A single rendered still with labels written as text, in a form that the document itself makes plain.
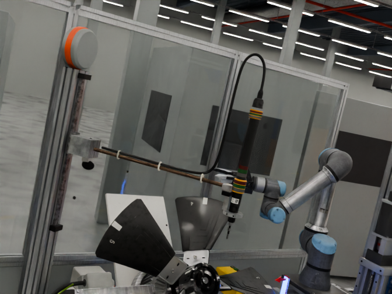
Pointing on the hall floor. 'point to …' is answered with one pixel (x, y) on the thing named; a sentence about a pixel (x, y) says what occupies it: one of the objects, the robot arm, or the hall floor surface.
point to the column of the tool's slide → (52, 186)
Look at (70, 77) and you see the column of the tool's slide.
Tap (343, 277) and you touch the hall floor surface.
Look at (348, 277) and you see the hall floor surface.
